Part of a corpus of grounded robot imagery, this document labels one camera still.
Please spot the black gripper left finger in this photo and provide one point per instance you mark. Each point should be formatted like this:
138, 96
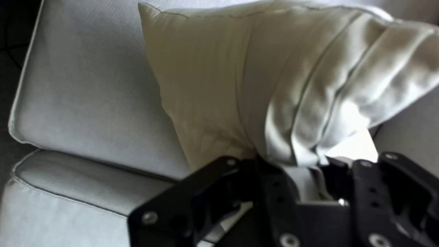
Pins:
220, 206

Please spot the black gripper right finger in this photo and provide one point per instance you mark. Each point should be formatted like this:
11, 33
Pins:
393, 206

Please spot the smaller cream pillow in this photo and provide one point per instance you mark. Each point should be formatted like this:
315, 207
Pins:
220, 82

